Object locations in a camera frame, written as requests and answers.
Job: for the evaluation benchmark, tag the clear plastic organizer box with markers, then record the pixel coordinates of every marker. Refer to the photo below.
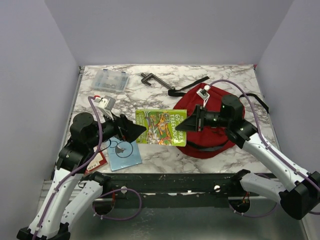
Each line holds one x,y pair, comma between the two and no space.
110,81

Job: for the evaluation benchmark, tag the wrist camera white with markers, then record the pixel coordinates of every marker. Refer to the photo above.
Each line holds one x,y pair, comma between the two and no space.
105,105
204,94

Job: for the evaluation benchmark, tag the light blue book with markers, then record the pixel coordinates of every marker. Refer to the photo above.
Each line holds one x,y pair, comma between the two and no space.
123,154

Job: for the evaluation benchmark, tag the red backpack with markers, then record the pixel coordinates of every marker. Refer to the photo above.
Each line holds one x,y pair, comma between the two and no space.
211,141

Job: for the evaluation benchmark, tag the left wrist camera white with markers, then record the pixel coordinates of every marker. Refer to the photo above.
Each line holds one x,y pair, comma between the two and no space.
105,105

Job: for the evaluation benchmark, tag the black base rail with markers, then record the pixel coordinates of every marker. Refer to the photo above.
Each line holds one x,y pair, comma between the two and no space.
170,190

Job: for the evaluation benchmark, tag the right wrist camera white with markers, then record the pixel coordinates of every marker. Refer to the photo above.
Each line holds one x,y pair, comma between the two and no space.
204,94

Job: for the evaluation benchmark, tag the red book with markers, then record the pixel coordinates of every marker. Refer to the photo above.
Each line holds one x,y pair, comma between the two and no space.
98,162

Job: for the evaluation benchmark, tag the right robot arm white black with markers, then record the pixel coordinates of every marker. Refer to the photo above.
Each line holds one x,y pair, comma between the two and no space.
296,189

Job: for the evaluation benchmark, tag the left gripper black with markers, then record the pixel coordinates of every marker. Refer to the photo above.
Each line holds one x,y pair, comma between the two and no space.
126,129

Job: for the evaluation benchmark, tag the aluminium extrusion rail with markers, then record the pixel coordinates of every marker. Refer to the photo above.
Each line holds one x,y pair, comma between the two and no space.
45,189

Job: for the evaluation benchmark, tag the green booklet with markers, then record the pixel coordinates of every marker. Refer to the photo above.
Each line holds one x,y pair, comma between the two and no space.
161,126

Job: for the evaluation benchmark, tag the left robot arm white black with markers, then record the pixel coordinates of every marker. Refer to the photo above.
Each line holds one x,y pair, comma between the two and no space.
59,213

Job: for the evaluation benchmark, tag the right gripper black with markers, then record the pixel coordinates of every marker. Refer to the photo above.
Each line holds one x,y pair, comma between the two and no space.
194,122

